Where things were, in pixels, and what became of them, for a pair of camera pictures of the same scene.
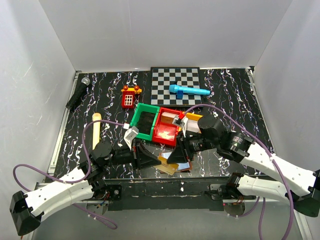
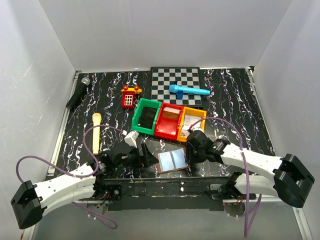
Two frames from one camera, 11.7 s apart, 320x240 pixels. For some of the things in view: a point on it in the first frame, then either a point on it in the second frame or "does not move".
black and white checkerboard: (161, 78) does not move
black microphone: (78, 94) does not move
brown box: (168, 117) → (171, 112)
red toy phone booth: (128, 96) does not move
